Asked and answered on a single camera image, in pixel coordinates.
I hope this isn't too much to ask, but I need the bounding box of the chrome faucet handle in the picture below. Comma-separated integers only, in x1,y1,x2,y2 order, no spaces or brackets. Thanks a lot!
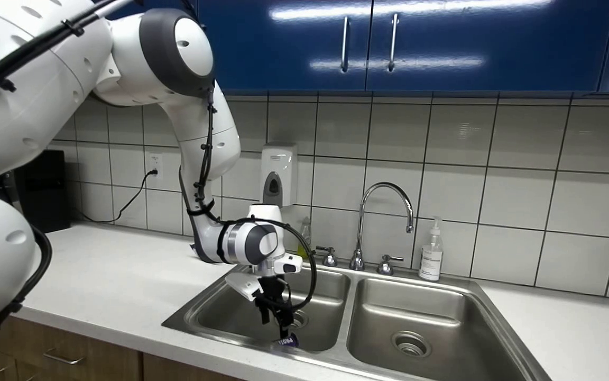
314,243,340,270
375,253,406,278

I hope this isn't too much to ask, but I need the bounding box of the chrome gooseneck faucet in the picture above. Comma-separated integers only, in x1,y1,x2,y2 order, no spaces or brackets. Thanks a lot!
346,181,419,274

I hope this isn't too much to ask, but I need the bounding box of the silver drawer handle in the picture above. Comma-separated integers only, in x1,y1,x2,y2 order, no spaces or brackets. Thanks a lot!
37,349,84,369

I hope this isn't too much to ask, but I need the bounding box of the white wall soap dispenser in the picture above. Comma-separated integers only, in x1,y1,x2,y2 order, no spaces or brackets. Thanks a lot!
260,145,295,213

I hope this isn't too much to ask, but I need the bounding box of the wooden base cabinet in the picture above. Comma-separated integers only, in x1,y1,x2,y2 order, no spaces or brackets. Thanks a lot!
0,314,242,381

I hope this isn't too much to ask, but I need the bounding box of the silver cabinet door handle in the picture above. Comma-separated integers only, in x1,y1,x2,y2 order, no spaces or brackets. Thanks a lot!
338,16,353,77
385,12,401,74

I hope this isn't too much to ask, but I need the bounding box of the blue upper cabinet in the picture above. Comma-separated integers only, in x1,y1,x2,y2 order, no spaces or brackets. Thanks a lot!
98,0,609,97

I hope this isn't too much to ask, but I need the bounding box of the black coffee maker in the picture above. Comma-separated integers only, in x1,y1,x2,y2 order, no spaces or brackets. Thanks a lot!
12,148,74,236

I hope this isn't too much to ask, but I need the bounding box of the green dish soap bottle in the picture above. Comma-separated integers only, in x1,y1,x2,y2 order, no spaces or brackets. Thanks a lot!
295,216,314,258

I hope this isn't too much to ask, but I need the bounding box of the white wall outlet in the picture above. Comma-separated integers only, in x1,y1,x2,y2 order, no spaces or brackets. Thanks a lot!
143,152,163,181

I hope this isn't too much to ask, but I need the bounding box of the black power cord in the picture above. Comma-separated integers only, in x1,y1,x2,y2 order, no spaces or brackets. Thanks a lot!
106,168,160,228

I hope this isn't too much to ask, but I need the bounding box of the white pump soap bottle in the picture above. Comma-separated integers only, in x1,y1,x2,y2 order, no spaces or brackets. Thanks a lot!
416,219,445,284

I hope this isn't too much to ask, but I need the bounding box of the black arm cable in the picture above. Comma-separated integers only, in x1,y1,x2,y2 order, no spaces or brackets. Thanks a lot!
0,0,319,314

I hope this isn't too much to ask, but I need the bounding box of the purple protein bar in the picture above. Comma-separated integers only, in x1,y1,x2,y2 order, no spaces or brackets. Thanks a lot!
272,335,299,352

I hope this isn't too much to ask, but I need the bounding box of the black base cable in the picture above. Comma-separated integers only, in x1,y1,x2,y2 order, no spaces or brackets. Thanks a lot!
0,223,55,381

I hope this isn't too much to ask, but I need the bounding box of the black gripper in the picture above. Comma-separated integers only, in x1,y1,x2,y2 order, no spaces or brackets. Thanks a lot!
252,274,299,345

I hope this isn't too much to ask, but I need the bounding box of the stainless steel double sink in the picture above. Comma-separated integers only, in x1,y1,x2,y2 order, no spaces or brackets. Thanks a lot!
160,249,554,381

